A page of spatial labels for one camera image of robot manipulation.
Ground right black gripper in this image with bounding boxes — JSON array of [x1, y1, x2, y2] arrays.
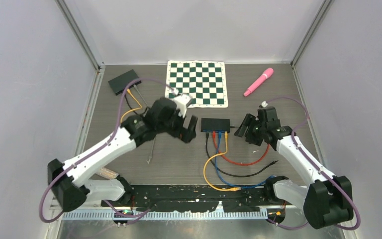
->
[[234, 114, 267, 147]]

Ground black ethernet cable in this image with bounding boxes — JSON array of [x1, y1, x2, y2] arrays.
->
[[205, 131, 279, 178]]

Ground pink cylindrical device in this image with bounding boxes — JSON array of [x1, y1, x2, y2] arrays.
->
[[243, 68, 274, 97]]

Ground yellow cable at flat switch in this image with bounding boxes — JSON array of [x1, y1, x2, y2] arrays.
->
[[120, 88, 144, 123]]

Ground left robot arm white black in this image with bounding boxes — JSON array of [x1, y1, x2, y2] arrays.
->
[[47, 94, 198, 212]]

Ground blue ethernet cable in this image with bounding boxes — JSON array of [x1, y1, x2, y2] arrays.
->
[[212, 131, 276, 190]]

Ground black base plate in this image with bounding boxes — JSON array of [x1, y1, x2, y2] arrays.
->
[[110, 185, 290, 213]]

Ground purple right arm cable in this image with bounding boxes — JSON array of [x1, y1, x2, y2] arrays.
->
[[260, 96, 362, 231]]

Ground ribbed black network switch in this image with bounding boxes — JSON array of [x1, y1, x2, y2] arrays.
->
[[200, 118, 231, 133]]

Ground green white chessboard mat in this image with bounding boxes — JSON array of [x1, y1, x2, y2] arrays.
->
[[165, 60, 229, 108]]

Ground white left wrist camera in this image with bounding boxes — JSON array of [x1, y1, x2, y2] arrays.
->
[[170, 88, 192, 118]]

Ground black cable at flat switch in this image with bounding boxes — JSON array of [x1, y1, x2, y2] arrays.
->
[[121, 92, 146, 117]]

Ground red ethernet cable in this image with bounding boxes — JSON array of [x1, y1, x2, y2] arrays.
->
[[211, 131, 271, 167]]

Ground glitter filled clear tube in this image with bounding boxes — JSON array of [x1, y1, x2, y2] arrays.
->
[[96, 167, 119, 180]]

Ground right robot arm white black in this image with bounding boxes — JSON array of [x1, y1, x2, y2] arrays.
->
[[234, 106, 356, 229]]

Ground flat black network switch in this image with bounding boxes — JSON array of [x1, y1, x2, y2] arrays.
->
[[108, 70, 139, 95]]

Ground yellow ethernet cable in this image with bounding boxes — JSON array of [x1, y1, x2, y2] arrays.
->
[[202, 131, 242, 193]]

